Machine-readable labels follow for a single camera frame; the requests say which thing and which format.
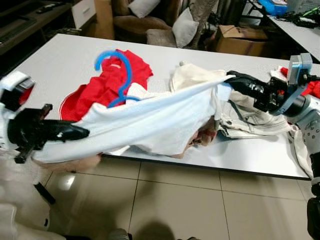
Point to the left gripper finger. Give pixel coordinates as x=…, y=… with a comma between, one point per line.
x=67, y=132

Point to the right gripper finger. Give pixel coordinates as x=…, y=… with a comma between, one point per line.
x=245, y=78
x=248, y=91

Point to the white printed t-shirt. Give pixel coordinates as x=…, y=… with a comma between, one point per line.
x=150, y=120

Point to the blue plastic hanger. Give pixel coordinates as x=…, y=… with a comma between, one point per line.
x=129, y=75

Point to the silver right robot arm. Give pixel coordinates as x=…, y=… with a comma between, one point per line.
x=310, y=120

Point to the plain white shirt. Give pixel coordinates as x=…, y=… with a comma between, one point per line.
x=277, y=74

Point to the cream denim jacket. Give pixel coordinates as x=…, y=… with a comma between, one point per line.
x=250, y=122

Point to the open cardboard box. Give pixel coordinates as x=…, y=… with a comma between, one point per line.
x=240, y=42

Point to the red shirt with white trim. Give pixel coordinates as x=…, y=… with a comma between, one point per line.
x=100, y=85

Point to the black folding table leg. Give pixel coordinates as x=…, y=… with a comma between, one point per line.
x=45, y=193

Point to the patterned grey curtain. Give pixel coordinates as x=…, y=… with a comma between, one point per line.
x=205, y=15

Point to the blue plastic box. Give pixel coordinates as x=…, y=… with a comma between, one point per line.
x=272, y=7

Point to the white pillow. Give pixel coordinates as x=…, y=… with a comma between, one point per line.
x=185, y=27
x=144, y=7

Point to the grey cushioned seat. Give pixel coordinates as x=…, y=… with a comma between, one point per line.
x=160, y=38

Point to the black tv bench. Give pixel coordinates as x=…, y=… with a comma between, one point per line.
x=25, y=30

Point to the tall brown cardboard box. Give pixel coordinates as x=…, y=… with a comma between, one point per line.
x=104, y=20

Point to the white drawer unit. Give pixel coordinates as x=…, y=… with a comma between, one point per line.
x=82, y=12

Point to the brown sofa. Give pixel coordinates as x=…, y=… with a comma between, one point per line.
x=135, y=24

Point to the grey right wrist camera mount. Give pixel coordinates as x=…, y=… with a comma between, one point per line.
x=299, y=67

